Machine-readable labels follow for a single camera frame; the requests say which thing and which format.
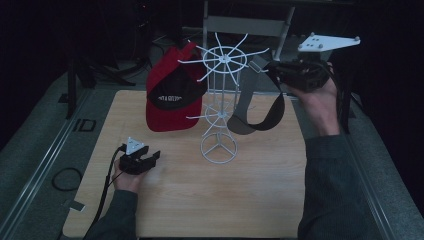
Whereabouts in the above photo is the grey tape piece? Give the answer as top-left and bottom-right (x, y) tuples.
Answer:
(62, 199), (86, 213)

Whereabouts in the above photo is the person's left hand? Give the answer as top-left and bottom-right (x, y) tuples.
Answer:
(111, 160), (148, 195)

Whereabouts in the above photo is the red and black cap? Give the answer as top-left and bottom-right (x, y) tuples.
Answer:
(145, 41), (209, 133)

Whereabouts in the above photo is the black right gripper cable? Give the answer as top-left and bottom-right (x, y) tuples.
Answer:
(324, 62), (352, 135)

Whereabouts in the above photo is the white wire hat rack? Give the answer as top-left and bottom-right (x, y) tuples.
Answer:
(177, 32), (271, 165)

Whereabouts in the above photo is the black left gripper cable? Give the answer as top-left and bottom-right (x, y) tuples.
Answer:
(82, 144), (128, 240)

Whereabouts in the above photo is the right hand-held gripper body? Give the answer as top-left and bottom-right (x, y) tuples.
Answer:
(274, 32), (362, 94)

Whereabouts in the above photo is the black stand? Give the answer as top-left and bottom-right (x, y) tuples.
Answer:
(65, 58), (137, 120)

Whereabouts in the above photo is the black cable loop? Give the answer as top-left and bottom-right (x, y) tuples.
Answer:
(51, 167), (84, 192)

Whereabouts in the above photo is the grey metal stand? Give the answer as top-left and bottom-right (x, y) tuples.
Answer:
(201, 0), (296, 62)

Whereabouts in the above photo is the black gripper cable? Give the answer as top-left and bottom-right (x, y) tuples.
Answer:
(324, 62), (352, 135)
(82, 144), (128, 240)

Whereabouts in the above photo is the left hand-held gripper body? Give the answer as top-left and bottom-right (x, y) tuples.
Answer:
(118, 136), (153, 176)

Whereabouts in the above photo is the person's right hand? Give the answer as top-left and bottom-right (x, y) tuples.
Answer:
(289, 63), (342, 138)

